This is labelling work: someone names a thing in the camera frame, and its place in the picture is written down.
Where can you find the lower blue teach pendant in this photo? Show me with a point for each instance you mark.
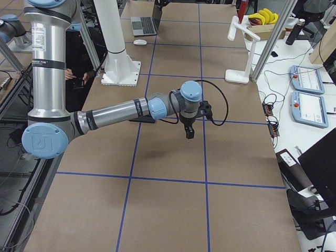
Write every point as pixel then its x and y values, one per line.
pixel 308 108

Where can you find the orange circuit board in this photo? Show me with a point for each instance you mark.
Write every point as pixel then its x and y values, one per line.
pixel 272 121

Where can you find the seated person in black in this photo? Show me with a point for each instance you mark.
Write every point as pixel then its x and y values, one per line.
pixel 79 72

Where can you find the black monitor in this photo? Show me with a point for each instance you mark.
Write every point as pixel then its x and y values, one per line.
pixel 318 163

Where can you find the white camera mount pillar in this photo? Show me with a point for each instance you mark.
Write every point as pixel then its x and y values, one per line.
pixel 119 68

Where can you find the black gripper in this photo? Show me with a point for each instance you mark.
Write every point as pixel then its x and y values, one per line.
pixel 161 3
pixel 188 123

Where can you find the blue teach pendant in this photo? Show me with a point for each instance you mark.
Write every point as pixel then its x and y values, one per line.
pixel 308 108
pixel 306 79

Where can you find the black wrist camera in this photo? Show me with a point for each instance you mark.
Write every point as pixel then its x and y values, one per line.
pixel 205 109

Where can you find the upper blue teach pendant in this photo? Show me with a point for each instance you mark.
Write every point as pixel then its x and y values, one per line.
pixel 306 79

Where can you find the aluminium frame post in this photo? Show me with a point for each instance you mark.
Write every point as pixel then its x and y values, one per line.
pixel 274 36

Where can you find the black water bottle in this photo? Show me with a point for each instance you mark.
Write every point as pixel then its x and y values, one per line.
pixel 295 31

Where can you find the yellow bananas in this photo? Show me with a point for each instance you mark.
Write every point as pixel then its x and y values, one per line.
pixel 263 17

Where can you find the silver grey laptop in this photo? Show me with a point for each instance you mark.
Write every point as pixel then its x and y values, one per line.
pixel 146 26

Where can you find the black mouse pad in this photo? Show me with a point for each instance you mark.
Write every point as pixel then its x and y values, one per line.
pixel 143 119

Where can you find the white computer mouse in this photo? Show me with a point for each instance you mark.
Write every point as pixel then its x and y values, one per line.
pixel 140 42

